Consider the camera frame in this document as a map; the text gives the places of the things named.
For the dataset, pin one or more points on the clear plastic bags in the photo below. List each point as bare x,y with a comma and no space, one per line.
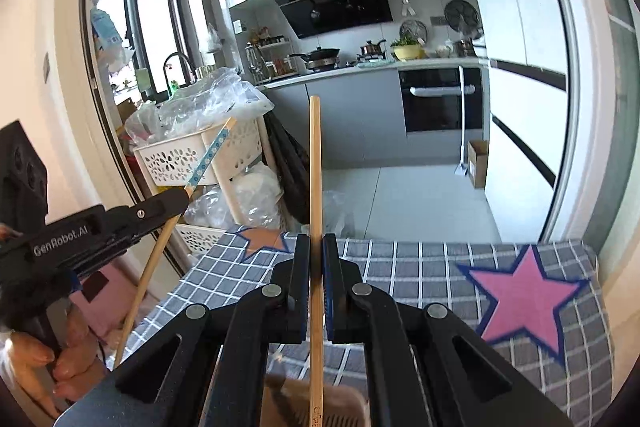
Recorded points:
208,102

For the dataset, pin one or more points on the yellow bowl with greens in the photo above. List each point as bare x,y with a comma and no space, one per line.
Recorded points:
407,48

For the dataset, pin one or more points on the grey checkered star tablecloth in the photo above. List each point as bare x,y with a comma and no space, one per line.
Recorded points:
420,273

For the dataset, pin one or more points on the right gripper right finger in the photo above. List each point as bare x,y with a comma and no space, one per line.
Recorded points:
425,366

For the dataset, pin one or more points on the cardboard box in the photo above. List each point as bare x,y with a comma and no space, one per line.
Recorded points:
477,162

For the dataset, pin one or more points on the blue patterned chopstick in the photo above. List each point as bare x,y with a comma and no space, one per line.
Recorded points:
166,233

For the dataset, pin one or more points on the white mop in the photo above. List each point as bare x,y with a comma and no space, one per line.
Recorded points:
462,168

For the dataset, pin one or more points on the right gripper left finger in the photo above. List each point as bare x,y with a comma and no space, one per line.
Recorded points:
205,367

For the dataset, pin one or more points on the cooking pot with lid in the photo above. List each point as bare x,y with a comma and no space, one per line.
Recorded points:
372,51

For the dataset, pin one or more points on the pink plastic stool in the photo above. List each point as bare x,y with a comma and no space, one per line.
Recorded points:
104,299

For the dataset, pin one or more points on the black kitchen faucet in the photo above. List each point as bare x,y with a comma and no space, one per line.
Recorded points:
179,71

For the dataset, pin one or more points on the black range hood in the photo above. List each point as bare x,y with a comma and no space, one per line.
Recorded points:
309,18

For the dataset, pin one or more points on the person left hand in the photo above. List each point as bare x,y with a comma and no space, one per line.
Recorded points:
35,380

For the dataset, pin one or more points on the white refrigerator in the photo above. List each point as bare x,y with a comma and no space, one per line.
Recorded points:
527,51

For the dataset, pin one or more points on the beige tiered storage cart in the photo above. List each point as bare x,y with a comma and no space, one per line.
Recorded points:
171,163

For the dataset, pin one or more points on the black built-in oven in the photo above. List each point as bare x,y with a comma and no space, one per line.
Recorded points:
431,99

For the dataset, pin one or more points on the black wok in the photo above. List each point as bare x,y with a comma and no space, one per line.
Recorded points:
319,59

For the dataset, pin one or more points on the bamboo chopstick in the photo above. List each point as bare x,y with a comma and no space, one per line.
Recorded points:
316,305

